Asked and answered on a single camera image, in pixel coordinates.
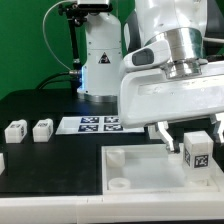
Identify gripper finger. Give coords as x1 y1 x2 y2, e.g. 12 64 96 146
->
210 112 224 144
155 121 180 153

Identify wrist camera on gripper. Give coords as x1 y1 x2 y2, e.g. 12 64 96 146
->
120 40 171 73

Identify white square tabletop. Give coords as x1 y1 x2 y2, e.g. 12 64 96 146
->
101 144 224 195

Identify black cables on table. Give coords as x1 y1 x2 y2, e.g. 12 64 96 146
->
35 72 76 91

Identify white obstacle wall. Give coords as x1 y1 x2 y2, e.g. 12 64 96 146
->
0 146 224 224

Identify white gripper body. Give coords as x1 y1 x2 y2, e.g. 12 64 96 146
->
118 61 224 128

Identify white sheet with markers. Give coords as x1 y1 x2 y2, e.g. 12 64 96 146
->
56 115 144 135

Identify black camera stand pole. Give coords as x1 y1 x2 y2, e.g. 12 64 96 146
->
67 16 82 95

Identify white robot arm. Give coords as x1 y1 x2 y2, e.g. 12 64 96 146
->
78 0 224 149

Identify black camera on stand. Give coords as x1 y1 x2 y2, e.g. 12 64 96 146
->
58 0 113 15

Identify white part left edge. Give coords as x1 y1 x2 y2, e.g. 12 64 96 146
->
0 153 5 175

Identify white camera cable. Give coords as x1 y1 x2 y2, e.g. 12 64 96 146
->
42 0 79 73

